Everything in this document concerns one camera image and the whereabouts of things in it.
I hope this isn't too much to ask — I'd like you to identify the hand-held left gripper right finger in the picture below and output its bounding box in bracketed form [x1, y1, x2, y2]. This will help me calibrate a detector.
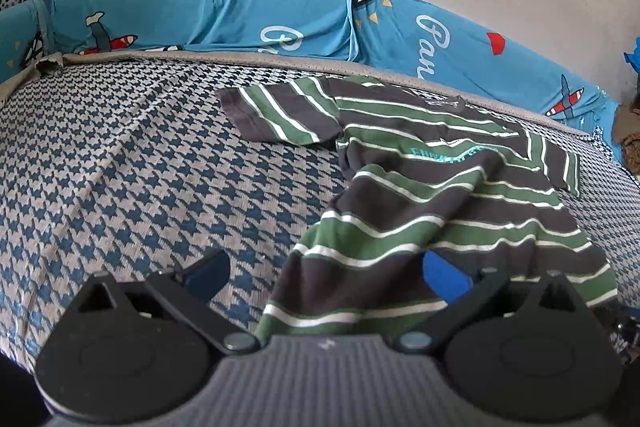
[397, 249, 586, 354]

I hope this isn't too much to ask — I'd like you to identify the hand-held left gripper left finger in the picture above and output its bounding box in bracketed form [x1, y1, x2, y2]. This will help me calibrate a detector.
[75, 249, 261, 355]

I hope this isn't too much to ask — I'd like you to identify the green grey striped t-shirt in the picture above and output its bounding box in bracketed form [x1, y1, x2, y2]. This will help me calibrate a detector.
[216, 75, 621, 339]

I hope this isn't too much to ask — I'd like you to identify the houndstooth bed mat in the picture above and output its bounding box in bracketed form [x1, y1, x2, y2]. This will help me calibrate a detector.
[0, 52, 640, 373]

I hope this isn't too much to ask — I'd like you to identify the brown cloth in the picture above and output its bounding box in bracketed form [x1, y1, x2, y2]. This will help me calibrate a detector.
[612, 97, 640, 172]

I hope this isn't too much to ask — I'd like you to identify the blue cloth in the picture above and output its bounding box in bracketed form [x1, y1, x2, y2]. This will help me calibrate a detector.
[622, 37, 640, 75]

